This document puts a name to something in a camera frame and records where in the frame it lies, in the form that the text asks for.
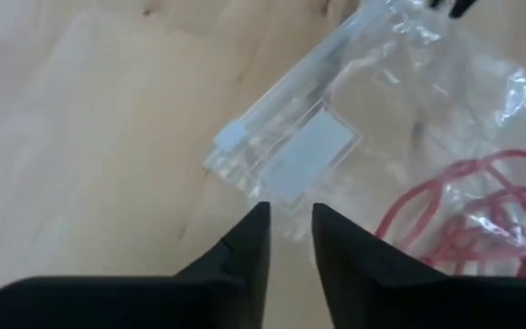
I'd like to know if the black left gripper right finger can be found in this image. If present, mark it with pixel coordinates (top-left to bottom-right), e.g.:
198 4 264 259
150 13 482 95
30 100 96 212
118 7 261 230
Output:
311 202 526 329

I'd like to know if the clear plastic zip bag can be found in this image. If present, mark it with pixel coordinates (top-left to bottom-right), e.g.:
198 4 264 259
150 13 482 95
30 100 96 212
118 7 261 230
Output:
202 0 526 281

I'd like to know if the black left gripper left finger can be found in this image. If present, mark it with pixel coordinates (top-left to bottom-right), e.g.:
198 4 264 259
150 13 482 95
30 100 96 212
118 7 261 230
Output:
0 201 272 329

